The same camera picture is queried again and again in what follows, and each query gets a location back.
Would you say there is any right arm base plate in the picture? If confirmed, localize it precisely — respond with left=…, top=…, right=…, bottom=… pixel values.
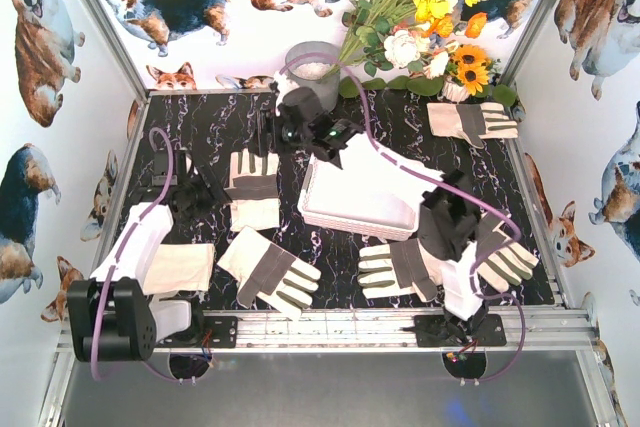
left=402, top=314, right=507, bottom=348

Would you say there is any white plastic storage basket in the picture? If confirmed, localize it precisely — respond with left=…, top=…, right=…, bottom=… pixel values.
left=297, top=157, right=418, bottom=241

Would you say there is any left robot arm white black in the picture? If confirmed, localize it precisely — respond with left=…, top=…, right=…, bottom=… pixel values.
left=67, top=150, right=231, bottom=364

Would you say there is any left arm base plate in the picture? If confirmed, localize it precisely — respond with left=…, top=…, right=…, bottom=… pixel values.
left=156, top=315, right=238, bottom=349

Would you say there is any right edge work glove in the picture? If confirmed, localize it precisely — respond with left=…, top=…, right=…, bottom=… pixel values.
left=476, top=213, right=539, bottom=293

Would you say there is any grey metal bucket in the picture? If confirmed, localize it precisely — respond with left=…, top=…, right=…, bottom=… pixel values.
left=285, top=41, right=340, bottom=112

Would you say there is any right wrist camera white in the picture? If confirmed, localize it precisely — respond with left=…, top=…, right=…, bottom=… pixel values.
left=269, top=72, right=299, bottom=104

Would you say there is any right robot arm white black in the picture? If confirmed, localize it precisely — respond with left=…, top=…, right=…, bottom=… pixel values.
left=250, top=87, right=483, bottom=321

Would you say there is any artificial flower bouquet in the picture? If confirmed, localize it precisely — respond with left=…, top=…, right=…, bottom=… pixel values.
left=334, top=0, right=526, bottom=98

